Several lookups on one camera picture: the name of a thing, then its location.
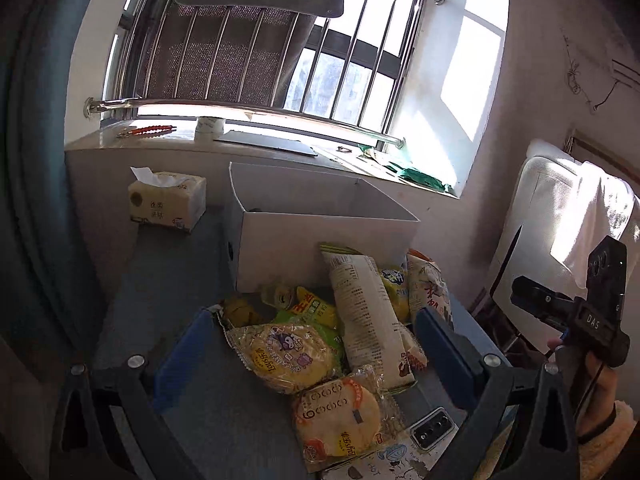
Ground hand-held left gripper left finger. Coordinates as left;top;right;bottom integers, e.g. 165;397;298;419
50;305;226;480

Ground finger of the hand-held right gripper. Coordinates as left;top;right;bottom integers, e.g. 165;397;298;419
511;276;577;333

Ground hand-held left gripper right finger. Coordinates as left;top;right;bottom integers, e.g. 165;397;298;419
414;306;581;480

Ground small red-white snack packet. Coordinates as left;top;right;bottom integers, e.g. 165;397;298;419
400;330;429;372

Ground white red-print snack bag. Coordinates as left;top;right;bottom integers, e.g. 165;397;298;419
406;249;454;328

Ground small yellow snack packet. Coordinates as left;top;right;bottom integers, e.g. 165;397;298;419
222;297;264;329

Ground yellow blue-print snack packet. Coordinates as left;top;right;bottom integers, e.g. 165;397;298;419
379;265;412;323

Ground tall white snack bag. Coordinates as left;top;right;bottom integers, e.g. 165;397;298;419
319;242;418;393

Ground round yellow cracker packet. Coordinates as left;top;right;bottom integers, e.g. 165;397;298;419
223;321;346;395

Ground green snack packet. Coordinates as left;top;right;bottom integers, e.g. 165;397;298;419
274;310;347;366

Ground round orange-print cracker packet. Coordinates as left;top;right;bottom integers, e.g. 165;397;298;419
291;365;401;473

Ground yellow red-print snack packet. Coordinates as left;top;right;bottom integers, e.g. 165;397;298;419
290;286;340;330

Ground white cardboard box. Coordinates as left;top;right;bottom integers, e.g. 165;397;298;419
222;161;421;295

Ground person's right forearm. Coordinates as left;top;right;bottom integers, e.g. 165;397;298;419
575;400;640;480

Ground person's right hand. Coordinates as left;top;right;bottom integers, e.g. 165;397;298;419
547;337;619;443

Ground smartphone with cartoon case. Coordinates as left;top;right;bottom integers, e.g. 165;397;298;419
320;406;461;480

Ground white chair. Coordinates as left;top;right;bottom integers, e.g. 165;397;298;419
487;139;640;356

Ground white cloth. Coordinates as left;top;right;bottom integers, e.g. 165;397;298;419
550;160;640;291

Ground tissue pack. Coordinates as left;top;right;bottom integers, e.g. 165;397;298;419
127;166;207;235

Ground green plastic bag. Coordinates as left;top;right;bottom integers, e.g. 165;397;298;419
370;147;455;196

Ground grey flat board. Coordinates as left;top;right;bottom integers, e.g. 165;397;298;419
214;130;319;158

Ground tape roll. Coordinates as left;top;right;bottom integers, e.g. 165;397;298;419
196;116;224;141

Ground dark mesh mat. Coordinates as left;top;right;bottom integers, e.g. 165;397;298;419
145;4;317;107

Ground steel window guard bars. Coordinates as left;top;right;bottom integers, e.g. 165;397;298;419
117;0;436;153

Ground red-handled tool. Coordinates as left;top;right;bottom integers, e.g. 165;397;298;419
117;124;177;138

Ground steel lower window rail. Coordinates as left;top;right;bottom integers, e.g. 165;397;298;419
84;96;405;150

